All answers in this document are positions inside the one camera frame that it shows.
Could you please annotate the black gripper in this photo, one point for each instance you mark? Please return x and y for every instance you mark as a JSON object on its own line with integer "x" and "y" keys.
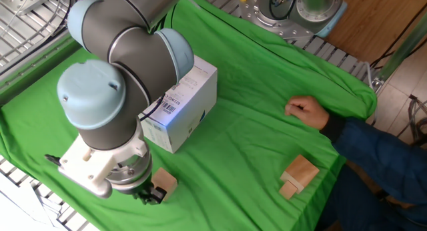
{"x": 141, "y": 191}

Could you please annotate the plain wooden cube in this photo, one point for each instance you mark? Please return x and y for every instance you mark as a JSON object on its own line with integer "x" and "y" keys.
{"x": 165, "y": 181}

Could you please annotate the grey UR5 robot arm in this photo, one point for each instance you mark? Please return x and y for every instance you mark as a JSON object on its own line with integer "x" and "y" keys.
{"x": 116, "y": 74}

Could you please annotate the right forearm blue sleeve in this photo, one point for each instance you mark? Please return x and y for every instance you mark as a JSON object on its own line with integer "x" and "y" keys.
{"x": 377, "y": 154}

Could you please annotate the person's right hand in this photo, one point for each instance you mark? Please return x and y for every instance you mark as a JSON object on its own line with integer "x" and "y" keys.
{"x": 307, "y": 112}

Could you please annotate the white printed cardboard box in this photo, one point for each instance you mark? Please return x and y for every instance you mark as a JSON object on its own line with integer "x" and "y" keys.
{"x": 187, "y": 114}

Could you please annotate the white paper pile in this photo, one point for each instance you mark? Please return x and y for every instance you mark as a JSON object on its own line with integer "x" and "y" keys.
{"x": 20, "y": 204}

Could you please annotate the green cloth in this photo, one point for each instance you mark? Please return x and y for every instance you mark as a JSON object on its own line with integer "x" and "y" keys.
{"x": 250, "y": 90}

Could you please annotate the notched wooden block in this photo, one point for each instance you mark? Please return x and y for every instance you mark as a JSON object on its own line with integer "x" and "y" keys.
{"x": 298, "y": 174}

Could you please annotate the person's body blue clothes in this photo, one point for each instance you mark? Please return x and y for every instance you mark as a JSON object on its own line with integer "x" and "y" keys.
{"x": 353, "y": 204}

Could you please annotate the aluminium table rail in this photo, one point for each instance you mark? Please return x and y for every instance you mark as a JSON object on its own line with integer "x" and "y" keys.
{"x": 33, "y": 74}

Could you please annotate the aluminium corner post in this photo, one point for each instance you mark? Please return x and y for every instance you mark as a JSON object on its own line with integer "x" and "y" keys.
{"x": 400, "y": 50}

